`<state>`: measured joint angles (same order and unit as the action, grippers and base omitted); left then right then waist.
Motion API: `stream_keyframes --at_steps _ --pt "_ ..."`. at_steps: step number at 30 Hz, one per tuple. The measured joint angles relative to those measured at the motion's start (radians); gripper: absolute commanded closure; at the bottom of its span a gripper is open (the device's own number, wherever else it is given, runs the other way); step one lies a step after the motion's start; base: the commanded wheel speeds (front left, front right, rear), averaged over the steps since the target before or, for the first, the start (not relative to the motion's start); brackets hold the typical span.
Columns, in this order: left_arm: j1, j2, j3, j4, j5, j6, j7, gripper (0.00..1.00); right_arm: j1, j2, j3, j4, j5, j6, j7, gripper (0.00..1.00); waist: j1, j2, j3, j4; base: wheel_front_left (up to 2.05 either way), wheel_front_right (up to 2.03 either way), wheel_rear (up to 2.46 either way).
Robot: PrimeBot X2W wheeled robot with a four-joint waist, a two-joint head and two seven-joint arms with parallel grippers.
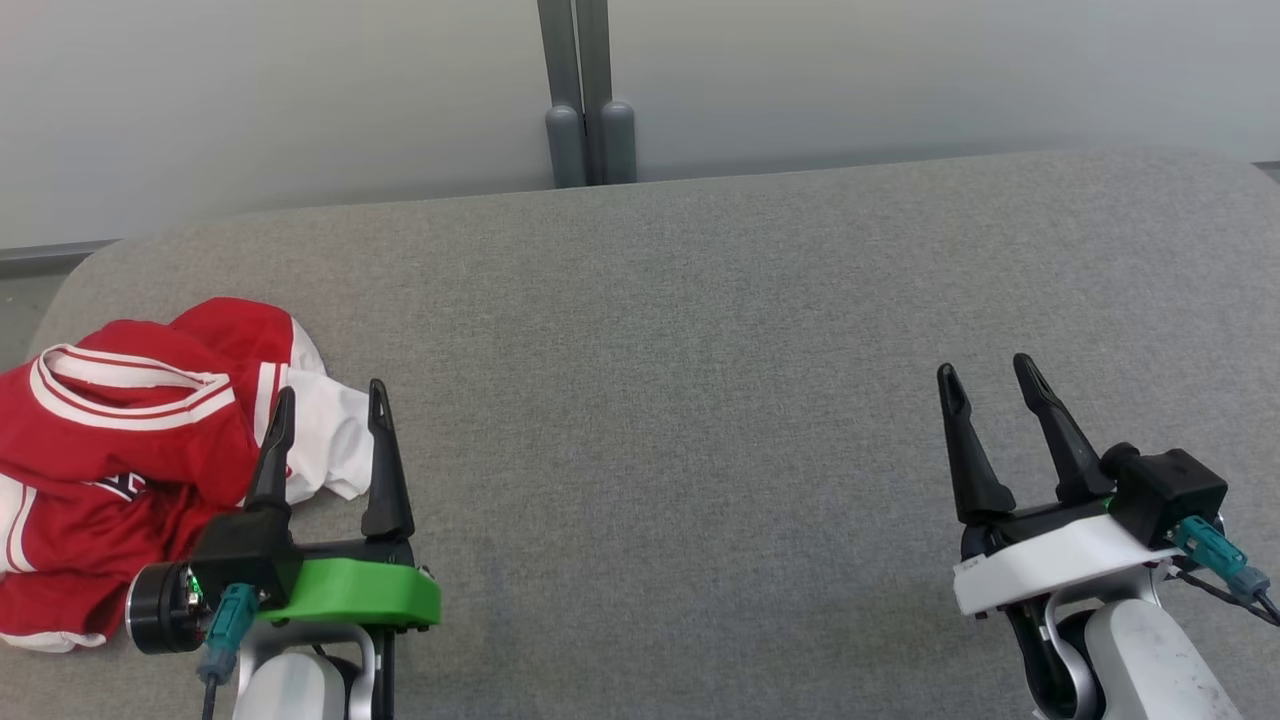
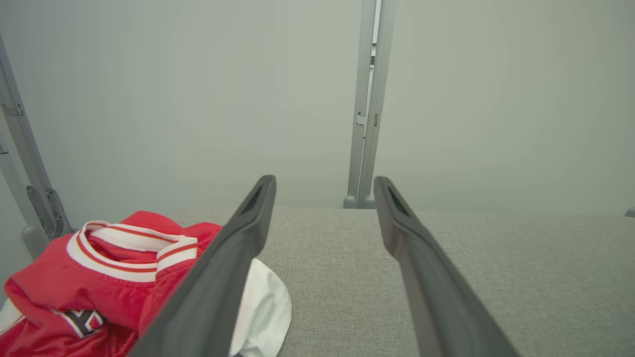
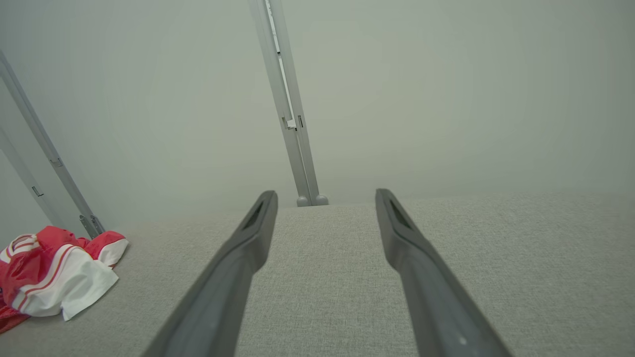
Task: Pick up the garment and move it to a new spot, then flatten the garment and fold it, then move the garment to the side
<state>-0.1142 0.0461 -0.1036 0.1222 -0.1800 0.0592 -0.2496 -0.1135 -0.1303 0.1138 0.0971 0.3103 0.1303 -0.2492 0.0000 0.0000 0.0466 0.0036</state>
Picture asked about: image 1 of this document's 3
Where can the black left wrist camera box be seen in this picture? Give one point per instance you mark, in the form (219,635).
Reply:
(240,550)

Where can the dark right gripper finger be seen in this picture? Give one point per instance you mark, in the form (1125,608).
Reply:
(978,470)
(1072,455)

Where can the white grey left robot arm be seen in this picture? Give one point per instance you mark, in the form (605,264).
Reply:
(290,690)

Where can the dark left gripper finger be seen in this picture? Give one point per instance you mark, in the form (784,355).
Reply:
(388,500)
(272,470)

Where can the grey wall skirting strip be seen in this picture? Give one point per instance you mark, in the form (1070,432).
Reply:
(50,255)

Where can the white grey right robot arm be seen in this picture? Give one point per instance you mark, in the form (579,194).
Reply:
(1150,660)

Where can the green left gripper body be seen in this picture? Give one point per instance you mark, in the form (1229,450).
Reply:
(350,595)

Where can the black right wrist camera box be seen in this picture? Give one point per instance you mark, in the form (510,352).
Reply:
(1170,495)

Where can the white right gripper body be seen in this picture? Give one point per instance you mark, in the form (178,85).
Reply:
(1050,560)

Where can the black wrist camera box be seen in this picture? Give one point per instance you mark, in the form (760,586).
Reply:
(240,550)
(1170,495)

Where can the grey partition post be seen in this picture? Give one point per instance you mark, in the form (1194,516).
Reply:
(563,140)
(618,140)

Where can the red shorts white stripe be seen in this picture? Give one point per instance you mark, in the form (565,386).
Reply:
(235,325)

